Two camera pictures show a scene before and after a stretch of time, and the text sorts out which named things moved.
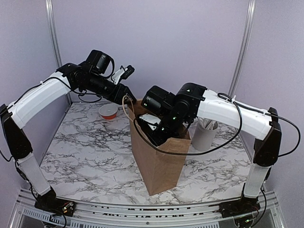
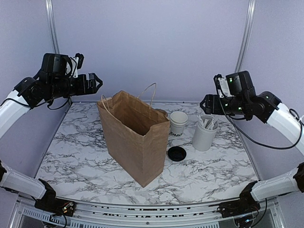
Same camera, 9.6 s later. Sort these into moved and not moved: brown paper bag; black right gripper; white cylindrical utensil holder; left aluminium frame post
Moved: black right gripper; brown paper bag
Not moved: left aluminium frame post; white cylindrical utensil holder
